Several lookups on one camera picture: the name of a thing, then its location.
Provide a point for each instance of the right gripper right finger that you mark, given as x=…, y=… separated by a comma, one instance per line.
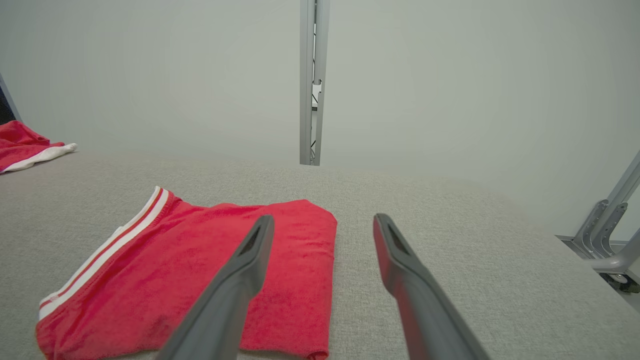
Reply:
x=425, y=310

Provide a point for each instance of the black caster wheel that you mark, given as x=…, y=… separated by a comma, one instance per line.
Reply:
x=622, y=282

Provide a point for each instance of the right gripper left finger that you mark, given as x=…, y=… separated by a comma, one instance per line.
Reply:
x=235, y=300

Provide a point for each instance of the red Bulls 23 jersey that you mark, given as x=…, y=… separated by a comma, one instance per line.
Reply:
x=180, y=265

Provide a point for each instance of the red garment white band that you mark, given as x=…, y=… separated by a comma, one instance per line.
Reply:
x=20, y=145

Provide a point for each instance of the dark grey side panel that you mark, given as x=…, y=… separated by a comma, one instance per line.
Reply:
x=6, y=102

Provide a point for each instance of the grey metal partition post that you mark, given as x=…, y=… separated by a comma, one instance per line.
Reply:
x=306, y=75

